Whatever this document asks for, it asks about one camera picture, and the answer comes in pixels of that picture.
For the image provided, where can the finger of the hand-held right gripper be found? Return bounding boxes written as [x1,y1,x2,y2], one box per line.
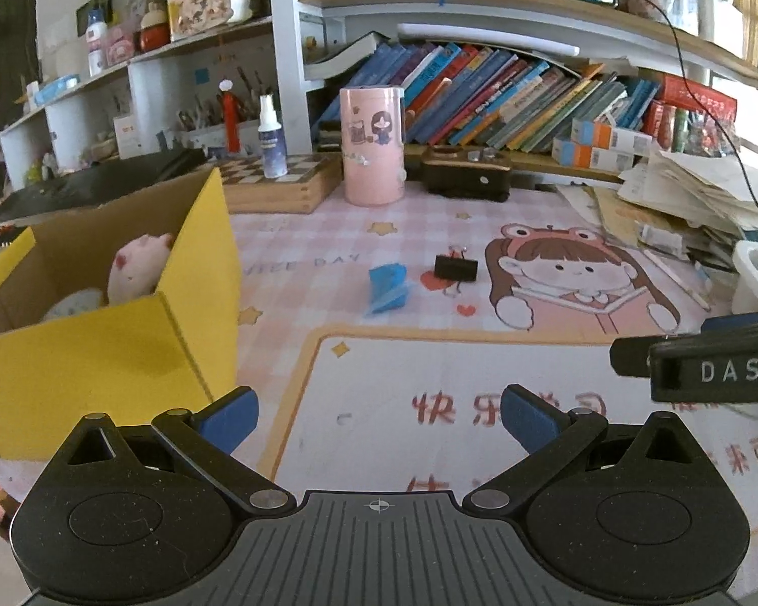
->
[700,309,758,333]
[609,321,758,380]

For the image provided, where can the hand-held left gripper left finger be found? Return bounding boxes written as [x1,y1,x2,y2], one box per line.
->
[49,386,298,514]

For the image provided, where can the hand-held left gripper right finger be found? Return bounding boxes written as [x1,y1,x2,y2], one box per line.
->
[462,384,714,514]

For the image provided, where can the yellow cardboard box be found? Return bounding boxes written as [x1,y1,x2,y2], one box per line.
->
[0,166,244,461]

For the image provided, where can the pink plush toy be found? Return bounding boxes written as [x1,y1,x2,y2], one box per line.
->
[107,232,176,305]

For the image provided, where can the cartoon girl desk mat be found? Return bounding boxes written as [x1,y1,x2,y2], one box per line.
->
[268,221,758,540]

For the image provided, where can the pile of loose papers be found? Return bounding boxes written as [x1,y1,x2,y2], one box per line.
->
[559,150,758,255]

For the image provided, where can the black binder clip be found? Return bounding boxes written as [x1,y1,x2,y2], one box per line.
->
[433,246,480,284]

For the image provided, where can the blue folded paper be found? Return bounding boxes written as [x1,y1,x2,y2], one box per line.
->
[367,263,413,317]

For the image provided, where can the stack of orange white boxes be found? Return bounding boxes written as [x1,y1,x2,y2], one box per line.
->
[551,119,655,171]

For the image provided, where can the red printed box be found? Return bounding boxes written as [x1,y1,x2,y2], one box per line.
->
[644,74,740,156]

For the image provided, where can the wooden chessboard box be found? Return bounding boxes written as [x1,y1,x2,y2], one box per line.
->
[217,153,346,215]

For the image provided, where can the dark wooden box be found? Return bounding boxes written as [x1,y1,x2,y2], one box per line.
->
[419,145,513,203]

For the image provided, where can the black electronic keyboard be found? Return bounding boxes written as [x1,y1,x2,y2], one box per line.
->
[0,150,207,255]

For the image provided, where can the white spray bottle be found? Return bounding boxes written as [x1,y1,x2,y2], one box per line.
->
[256,94,289,180]

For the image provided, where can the row of leaning books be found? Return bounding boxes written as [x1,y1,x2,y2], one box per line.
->
[319,41,661,153]

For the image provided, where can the pen holder with pens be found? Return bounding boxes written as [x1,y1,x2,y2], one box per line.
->
[178,89,261,154]

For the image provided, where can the red bottle white cap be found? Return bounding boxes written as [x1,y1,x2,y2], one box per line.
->
[219,79,242,154]

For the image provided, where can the small white carton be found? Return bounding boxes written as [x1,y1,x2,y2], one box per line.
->
[112,114,144,159]

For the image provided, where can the pink cylinder container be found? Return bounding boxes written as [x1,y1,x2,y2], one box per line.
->
[339,85,408,208]

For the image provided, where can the white plastic bags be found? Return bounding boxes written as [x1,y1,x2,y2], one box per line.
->
[660,0,754,53]

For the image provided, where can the white bookshelf unit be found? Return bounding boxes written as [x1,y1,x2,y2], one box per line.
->
[0,0,758,185]

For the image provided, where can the blue tissue box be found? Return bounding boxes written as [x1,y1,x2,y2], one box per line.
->
[34,74,80,106]

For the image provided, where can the small pink box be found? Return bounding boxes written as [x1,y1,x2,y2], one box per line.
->
[105,28,134,68]

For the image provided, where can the red round jar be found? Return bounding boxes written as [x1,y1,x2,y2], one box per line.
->
[139,3,169,55]

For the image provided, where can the white lotion bottle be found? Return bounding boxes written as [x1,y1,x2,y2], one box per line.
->
[86,9,109,77]

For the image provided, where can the dark door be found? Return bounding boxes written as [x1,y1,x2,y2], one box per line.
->
[0,0,40,203]

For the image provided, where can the black cable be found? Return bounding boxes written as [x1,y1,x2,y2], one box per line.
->
[615,0,758,236]

